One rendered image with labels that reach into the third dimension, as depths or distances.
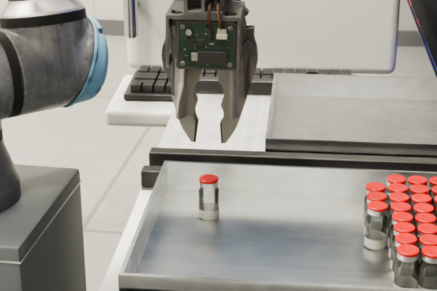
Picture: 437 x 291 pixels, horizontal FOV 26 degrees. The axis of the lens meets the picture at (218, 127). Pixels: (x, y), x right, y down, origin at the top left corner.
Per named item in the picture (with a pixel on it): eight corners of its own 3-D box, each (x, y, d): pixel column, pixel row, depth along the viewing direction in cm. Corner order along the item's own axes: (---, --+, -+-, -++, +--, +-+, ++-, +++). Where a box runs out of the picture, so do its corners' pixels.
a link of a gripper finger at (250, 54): (214, 100, 97) (205, 18, 94) (216, 94, 98) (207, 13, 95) (260, 97, 96) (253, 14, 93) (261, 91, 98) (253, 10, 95)
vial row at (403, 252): (402, 212, 103) (406, 174, 102) (417, 299, 87) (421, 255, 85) (382, 212, 103) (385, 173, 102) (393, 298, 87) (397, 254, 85)
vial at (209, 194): (220, 212, 103) (220, 176, 102) (218, 221, 101) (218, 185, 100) (199, 211, 103) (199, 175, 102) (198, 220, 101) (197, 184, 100)
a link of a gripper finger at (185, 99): (159, 153, 95) (169, 66, 91) (168, 132, 100) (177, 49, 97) (190, 158, 95) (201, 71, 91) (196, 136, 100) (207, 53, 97)
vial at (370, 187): (382, 221, 101) (385, 182, 100) (384, 230, 99) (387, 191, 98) (362, 220, 102) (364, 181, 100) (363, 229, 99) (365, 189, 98)
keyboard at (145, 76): (356, 80, 170) (356, 67, 170) (361, 106, 157) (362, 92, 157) (136, 75, 173) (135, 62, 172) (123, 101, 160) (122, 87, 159)
